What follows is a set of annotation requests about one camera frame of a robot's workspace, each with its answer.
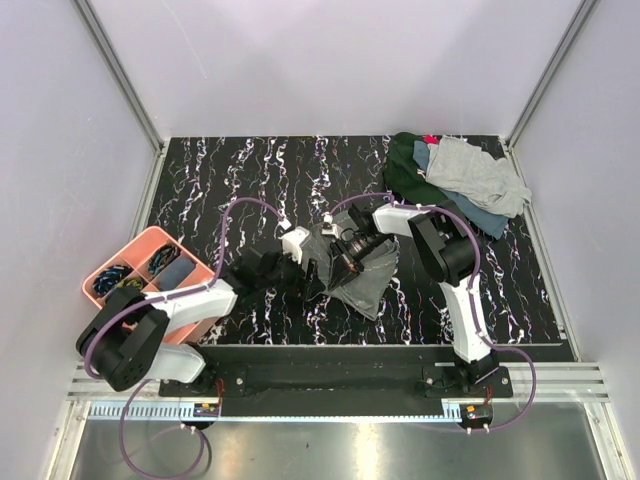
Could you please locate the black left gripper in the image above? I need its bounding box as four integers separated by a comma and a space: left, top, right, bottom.
258, 245, 325, 301

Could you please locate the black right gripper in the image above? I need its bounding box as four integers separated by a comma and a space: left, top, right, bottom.
329, 232, 390, 293

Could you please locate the grey cloth napkin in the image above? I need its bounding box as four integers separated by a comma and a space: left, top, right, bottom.
302, 212, 399, 321

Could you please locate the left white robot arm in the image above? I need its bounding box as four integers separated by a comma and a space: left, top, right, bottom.
76, 227, 310, 396

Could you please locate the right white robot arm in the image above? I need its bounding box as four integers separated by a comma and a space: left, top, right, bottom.
329, 201, 499, 397

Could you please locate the grey blue folded cloth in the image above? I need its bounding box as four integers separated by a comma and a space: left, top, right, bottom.
157, 257, 196, 291

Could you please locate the dark green garment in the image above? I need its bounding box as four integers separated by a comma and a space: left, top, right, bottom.
383, 132, 447, 205

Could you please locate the pink compartment tray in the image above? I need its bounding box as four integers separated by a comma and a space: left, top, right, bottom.
81, 225, 217, 346

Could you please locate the light grey shirt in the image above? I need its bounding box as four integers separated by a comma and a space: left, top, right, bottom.
426, 137, 532, 218

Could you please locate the blue garment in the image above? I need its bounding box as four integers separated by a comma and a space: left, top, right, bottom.
409, 140, 508, 239

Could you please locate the blue patterned rolled sock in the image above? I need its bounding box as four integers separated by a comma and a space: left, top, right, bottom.
92, 264, 133, 298

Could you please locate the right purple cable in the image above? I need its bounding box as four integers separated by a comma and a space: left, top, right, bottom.
324, 193, 537, 432

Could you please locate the purple cable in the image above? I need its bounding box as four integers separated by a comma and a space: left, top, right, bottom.
324, 193, 537, 432
83, 197, 294, 479

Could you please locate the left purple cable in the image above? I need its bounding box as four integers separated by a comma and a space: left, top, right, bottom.
83, 197, 294, 479

